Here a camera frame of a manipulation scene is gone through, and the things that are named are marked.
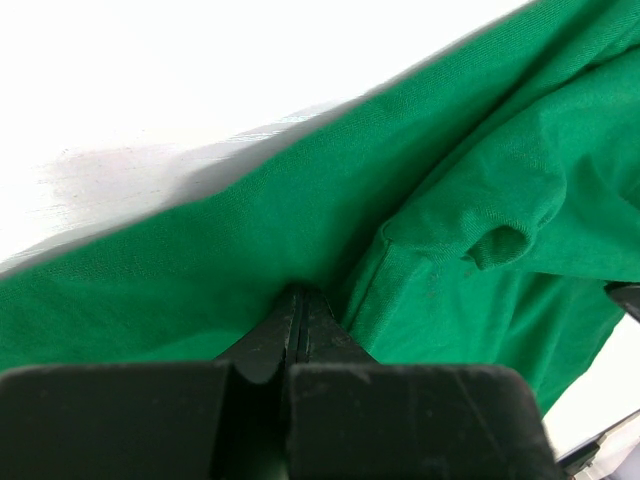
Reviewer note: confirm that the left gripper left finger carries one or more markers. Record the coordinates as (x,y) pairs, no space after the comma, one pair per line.
(215,419)

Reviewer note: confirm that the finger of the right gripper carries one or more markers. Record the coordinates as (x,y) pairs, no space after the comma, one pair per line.
(627,296)

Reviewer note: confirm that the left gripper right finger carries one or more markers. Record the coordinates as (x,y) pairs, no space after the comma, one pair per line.
(353,418)

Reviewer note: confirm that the green t shirt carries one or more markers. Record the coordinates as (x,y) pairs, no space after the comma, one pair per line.
(471,213)

